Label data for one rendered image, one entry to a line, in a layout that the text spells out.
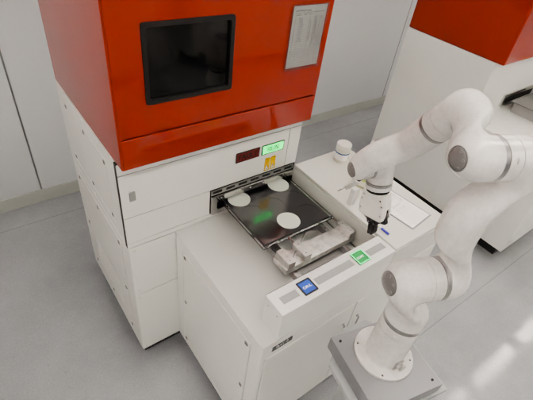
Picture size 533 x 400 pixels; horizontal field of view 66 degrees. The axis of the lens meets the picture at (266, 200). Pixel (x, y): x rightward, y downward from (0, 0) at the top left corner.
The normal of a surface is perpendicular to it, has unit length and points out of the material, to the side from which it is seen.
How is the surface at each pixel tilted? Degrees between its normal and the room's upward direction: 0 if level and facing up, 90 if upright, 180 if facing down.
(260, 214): 0
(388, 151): 55
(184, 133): 90
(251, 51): 90
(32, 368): 0
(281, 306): 0
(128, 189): 90
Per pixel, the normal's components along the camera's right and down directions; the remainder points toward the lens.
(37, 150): 0.59, 0.57
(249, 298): 0.11, -0.76
